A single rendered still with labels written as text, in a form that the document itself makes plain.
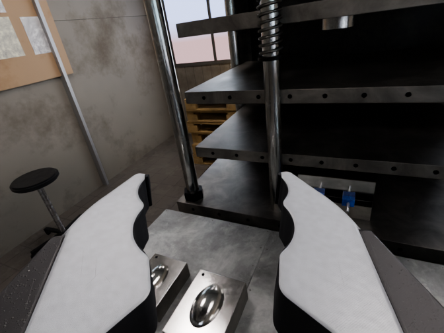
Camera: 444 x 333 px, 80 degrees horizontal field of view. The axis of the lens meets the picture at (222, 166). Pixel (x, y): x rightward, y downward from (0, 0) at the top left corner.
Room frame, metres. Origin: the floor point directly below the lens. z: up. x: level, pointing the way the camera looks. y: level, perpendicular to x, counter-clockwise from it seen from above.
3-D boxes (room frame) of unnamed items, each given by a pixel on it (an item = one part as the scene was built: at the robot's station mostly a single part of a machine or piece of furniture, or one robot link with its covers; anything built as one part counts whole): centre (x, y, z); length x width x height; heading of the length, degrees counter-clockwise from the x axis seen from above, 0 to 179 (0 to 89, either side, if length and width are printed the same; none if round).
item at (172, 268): (0.58, 0.25, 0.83); 0.17 x 0.13 x 0.06; 151
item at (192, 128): (3.12, -0.35, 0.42); 1.18 x 0.81 x 0.83; 62
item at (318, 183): (1.05, -0.53, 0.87); 0.50 x 0.27 x 0.17; 151
